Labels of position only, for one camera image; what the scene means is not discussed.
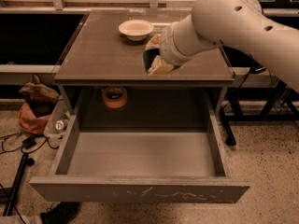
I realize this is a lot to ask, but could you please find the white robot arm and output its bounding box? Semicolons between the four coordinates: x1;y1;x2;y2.
145;0;299;91

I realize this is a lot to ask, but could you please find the black metal stand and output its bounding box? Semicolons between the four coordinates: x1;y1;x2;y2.
220;81;299;146

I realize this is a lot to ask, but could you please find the green and yellow sponge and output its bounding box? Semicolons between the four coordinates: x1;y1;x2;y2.
143;49;178;73

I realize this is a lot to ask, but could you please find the brown tape roll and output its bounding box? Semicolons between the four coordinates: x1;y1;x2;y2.
102;86;128;108

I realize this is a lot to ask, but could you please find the black floor cable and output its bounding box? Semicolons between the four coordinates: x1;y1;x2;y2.
0;131;60;156

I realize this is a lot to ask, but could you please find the black tripod leg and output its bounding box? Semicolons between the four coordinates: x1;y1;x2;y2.
0;154;35;217

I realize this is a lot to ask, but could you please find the orange cloth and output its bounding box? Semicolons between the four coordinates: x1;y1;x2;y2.
18;103;51;134

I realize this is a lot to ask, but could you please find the clear plastic bottle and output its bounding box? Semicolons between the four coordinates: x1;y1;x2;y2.
44;100;70;139

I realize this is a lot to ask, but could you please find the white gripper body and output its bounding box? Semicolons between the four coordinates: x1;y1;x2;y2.
159;24;193;66

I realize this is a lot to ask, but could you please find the brown cloth bag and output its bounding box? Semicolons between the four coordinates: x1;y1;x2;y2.
19;74;60;117

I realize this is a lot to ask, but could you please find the grey open drawer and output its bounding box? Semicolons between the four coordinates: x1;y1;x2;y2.
29;89;250;204

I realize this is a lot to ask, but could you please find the grey cabinet counter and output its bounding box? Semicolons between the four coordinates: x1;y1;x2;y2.
53;8;235;114

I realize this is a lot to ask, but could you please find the black power adapter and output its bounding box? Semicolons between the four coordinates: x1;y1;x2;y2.
250;65;265;74

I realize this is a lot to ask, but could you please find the white bowl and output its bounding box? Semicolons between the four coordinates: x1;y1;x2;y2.
119;20;154;41

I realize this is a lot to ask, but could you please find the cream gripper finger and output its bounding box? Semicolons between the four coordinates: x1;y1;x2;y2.
145;34;161;50
148;55;174;76

